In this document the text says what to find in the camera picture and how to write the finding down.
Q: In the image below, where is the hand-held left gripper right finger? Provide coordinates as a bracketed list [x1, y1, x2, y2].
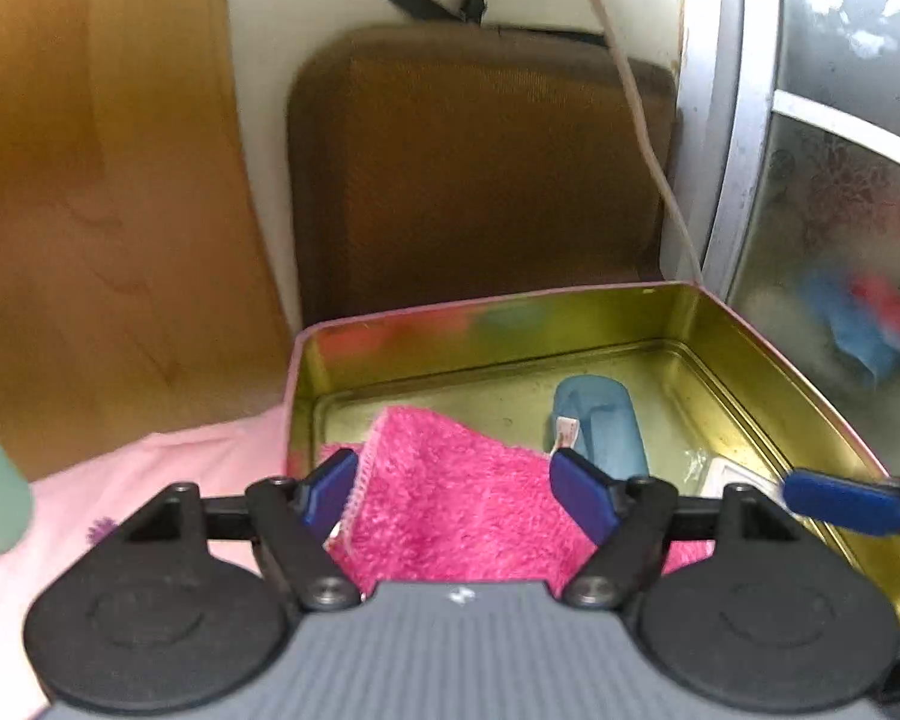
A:
[549, 448, 822, 611]

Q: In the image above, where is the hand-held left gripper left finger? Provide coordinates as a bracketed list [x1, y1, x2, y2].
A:
[101, 448, 362, 612]

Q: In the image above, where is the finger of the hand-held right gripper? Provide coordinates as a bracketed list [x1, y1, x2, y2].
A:
[784, 467, 900, 550]

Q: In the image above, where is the white blue tissue packet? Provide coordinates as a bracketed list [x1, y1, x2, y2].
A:
[701, 456, 790, 500]

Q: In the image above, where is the magenta fluffy towel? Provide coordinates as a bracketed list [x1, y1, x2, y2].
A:
[319, 405, 715, 587]

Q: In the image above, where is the gold metal tin box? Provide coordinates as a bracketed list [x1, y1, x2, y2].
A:
[285, 281, 900, 627]

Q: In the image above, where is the pink bed sheet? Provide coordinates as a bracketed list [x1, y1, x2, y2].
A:
[0, 403, 299, 720]

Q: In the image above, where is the frosted glass sliding door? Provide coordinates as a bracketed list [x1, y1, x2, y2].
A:
[699, 0, 900, 482]

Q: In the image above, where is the brown fabric case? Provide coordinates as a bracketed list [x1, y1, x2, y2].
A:
[285, 22, 680, 331]

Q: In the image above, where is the wooden board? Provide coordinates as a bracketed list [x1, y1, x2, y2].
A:
[0, 0, 295, 482]

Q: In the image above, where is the white cable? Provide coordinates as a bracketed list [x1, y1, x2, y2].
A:
[562, 0, 704, 286]

